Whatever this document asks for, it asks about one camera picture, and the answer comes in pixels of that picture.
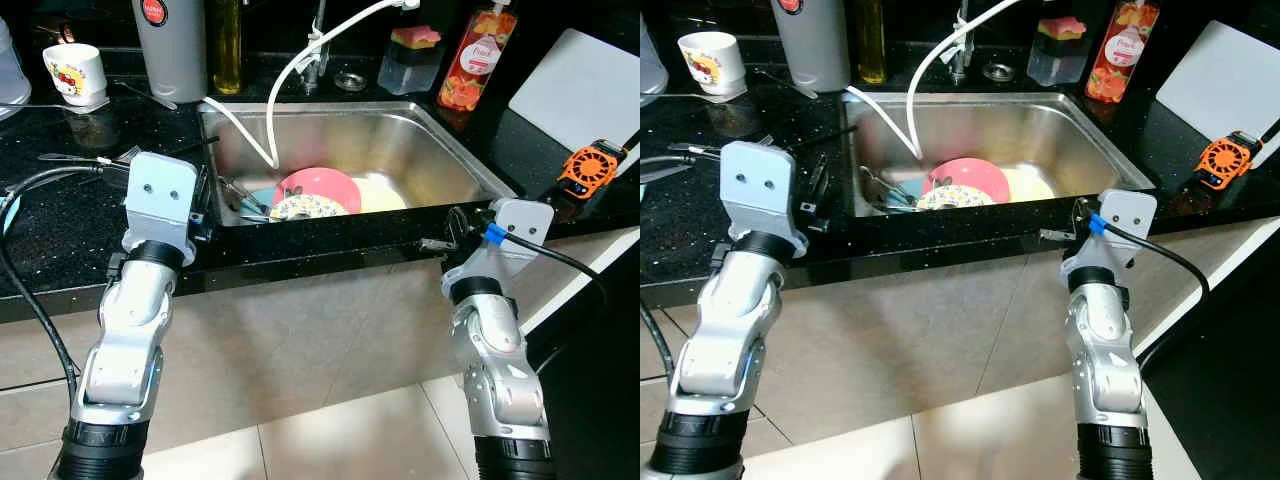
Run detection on white flexible hose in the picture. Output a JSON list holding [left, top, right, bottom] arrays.
[[200, 0, 421, 169], [845, 0, 1021, 161]]

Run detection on white cutting board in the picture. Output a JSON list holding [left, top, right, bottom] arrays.
[[1158, 20, 1280, 141], [508, 28, 641, 151]]

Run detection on clear sponge holder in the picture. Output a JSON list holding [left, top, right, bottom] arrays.
[[1028, 32, 1089, 86], [378, 42, 444, 96]]

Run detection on grey thermos flask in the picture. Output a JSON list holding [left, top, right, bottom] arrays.
[[770, 0, 849, 94], [132, 0, 209, 104]]

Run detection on steel tongs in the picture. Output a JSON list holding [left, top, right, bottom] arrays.
[[860, 165, 916, 211], [220, 175, 271, 221]]

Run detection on slim steel utensil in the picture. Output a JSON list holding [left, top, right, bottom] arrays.
[[112, 80, 179, 111], [755, 68, 823, 101]]

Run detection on pink plate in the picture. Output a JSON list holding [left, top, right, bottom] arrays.
[[272, 167, 363, 213], [922, 157, 1013, 204]]

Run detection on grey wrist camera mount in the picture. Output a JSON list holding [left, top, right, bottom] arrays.
[[440, 198, 556, 291], [1060, 188, 1159, 286], [122, 152, 201, 266], [718, 140, 809, 259]]

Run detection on olive oil bottle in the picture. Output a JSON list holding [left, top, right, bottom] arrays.
[[855, 0, 889, 86], [210, 0, 243, 96]]

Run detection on chrome faucet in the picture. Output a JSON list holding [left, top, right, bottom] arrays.
[[300, 0, 336, 93], [950, 0, 981, 86]]

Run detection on stainless steel sink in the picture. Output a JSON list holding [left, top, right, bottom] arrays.
[[840, 92, 1159, 216], [197, 100, 519, 229]]

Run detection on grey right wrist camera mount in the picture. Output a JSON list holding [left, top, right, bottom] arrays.
[[1060, 188, 1159, 286], [440, 198, 556, 291]]

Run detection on clear plastic container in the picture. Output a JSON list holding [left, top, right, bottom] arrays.
[[0, 15, 31, 116], [640, 15, 669, 101]]

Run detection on floral print plate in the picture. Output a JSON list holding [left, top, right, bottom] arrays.
[[915, 185, 986, 211], [268, 195, 349, 223]]

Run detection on long-handled steel spoon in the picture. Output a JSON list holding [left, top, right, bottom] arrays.
[[0, 97, 109, 111], [650, 88, 746, 103]]

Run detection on white printed mug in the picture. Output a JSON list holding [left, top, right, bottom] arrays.
[[42, 43, 108, 106], [678, 32, 748, 98]]

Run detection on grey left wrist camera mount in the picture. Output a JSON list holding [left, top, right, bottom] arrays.
[[718, 140, 809, 259], [122, 152, 201, 266]]

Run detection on yellow plate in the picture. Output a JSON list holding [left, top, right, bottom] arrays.
[[355, 177, 409, 213], [1000, 167, 1056, 204]]

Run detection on blue plate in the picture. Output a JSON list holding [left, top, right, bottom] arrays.
[[240, 187, 281, 221], [890, 178, 931, 211]]

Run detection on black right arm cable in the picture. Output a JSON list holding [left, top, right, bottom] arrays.
[[1088, 212, 1211, 366], [480, 225, 611, 376]]

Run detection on orange black fan device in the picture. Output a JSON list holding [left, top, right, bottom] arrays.
[[555, 140, 629, 196], [1195, 130, 1266, 191]]

